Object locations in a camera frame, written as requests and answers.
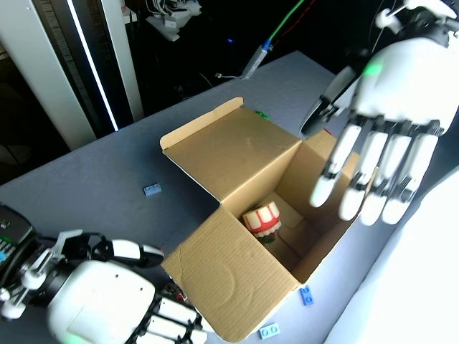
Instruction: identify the thin red cable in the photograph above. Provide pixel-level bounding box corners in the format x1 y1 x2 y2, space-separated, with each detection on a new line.
275 0 317 42

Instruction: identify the white plastic device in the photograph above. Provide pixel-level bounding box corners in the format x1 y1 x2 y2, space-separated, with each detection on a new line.
145 0 202 43

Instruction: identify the wide white frame post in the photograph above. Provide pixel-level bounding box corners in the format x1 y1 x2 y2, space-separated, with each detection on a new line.
0 0 98 151

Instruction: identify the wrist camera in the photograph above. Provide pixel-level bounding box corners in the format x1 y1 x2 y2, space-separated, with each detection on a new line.
52 230 93 261

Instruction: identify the white light strip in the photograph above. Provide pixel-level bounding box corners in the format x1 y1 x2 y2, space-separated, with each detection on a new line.
66 0 120 132

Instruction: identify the bright white backdrop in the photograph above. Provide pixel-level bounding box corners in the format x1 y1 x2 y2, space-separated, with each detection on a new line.
322 168 459 344

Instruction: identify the green cable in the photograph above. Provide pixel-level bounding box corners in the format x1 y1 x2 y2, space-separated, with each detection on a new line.
268 0 306 42

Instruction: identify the grey table cloth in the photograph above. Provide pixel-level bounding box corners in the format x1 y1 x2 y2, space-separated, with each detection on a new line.
0 49 459 344

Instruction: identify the grey cable adapter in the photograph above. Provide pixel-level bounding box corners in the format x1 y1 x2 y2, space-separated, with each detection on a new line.
242 39 274 80

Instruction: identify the narrow white frame post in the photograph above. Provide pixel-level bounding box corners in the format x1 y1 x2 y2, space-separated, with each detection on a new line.
100 0 145 123

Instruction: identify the light blue toy brick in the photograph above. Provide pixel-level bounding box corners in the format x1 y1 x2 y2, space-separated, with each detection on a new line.
258 322 281 340

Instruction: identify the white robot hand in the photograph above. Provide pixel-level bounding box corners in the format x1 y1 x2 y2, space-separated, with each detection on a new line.
299 34 459 226
47 238 210 344

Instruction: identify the brown cardboard box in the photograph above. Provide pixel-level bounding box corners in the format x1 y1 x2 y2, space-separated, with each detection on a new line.
159 95 382 342

